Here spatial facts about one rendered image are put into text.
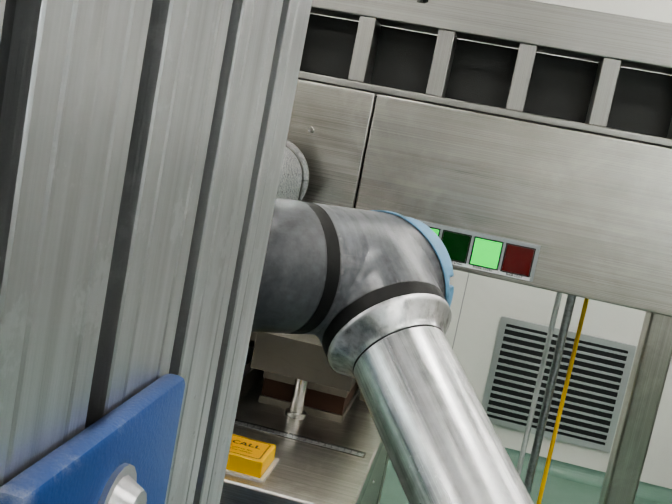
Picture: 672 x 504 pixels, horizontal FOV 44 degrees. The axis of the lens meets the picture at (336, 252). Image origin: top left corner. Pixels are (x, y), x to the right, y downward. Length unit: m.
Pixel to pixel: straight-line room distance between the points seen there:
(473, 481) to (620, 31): 1.12
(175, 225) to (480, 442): 0.48
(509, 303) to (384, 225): 3.24
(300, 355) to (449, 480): 0.68
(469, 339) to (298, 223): 3.34
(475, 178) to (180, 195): 1.40
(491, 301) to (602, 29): 2.49
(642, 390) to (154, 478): 1.65
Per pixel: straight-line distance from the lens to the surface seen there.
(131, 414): 0.18
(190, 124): 0.18
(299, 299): 0.66
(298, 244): 0.66
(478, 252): 1.57
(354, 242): 0.69
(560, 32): 1.60
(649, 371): 1.81
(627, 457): 1.85
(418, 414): 0.64
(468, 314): 3.96
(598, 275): 1.60
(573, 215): 1.58
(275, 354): 1.28
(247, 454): 1.10
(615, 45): 1.61
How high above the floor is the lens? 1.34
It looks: 8 degrees down
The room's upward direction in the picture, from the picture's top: 11 degrees clockwise
